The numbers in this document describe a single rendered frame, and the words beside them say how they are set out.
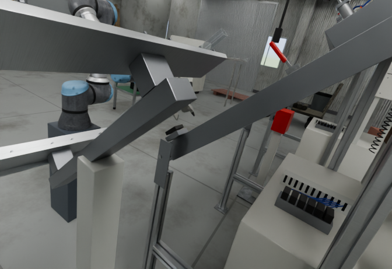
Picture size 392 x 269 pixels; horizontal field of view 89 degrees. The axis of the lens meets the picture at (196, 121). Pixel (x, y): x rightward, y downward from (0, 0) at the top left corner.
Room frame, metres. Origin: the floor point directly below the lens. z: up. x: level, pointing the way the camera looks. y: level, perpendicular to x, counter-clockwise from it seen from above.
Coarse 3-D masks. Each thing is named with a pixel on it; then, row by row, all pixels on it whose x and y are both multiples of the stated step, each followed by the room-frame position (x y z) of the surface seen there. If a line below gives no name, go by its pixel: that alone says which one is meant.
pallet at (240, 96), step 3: (213, 90) 5.86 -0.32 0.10; (216, 90) 5.90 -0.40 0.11; (219, 90) 6.02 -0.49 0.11; (222, 90) 6.14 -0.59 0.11; (225, 90) 6.26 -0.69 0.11; (213, 93) 5.85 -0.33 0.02; (216, 93) 5.83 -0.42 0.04; (219, 93) 6.01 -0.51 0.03; (222, 93) 5.72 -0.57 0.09; (225, 93) 5.72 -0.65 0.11; (231, 93) 5.95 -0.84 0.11; (234, 93) 6.08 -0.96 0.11; (237, 93) 6.22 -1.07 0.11; (228, 96) 5.62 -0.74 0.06; (231, 96) 5.65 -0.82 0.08; (234, 96) 5.57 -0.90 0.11; (237, 96) 5.67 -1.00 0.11; (240, 96) 5.81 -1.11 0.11; (243, 96) 5.94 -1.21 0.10; (246, 96) 6.01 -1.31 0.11; (249, 96) 6.13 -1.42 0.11; (243, 99) 5.41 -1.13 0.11
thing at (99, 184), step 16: (80, 160) 0.30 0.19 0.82; (96, 160) 0.31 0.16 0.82; (112, 160) 0.32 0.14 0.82; (80, 176) 0.30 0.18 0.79; (96, 176) 0.28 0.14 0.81; (112, 176) 0.31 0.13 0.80; (80, 192) 0.30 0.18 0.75; (96, 192) 0.28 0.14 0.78; (112, 192) 0.31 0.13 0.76; (80, 208) 0.30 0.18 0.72; (96, 208) 0.28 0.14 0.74; (112, 208) 0.31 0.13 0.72; (80, 224) 0.30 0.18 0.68; (96, 224) 0.28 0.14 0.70; (112, 224) 0.31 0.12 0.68; (80, 240) 0.30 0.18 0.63; (96, 240) 0.29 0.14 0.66; (112, 240) 0.32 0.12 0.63; (80, 256) 0.30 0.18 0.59; (96, 256) 0.29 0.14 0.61; (112, 256) 0.32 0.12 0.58
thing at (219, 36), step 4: (216, 32) 0.34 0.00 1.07; (220, 32) 0.34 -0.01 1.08; (224, 32) 0.34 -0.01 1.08; (212, 36) 0.34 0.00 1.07; (216, 36) 0.34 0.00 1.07; (220, 36) 0.33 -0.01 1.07; (224, 36) 0.34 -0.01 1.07; (208, 40) 0.35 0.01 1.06; (212, 40) 0.34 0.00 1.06; (216, 40) 0.34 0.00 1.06; (220, 40) 0.35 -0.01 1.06; (204, 44) 0.35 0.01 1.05; (208, 44) 0.34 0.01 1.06; (212, 44) 0.34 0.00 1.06; (216, 44) 0.35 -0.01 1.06; (204, 48) 0.35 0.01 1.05; (208, 48) 0.35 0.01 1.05; (132, 104) 0.44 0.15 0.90; (128, 108) 0.44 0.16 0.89; (124, 112) 0.45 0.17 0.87; (120, 116) 0.46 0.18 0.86
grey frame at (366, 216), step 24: (384, 72) 0.94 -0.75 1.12; (360, 120) 0.94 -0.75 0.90; (240, 144) 1.22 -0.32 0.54; (168, 168) 0.61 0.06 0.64; (336, 168) 0.94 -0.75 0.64; (384, 168) 0.32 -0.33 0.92; (168, 192) 0.59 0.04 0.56; (360, 192) 0.36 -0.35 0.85; (384, 192) 0.32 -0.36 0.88; (360, 216) 0.32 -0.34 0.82; (384, 216) 0.31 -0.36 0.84; (336, 240) 0.34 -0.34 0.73; (360, 240) 0.31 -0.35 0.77; (144, 264) 0.58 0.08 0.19; (336, 264) 0.32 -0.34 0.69
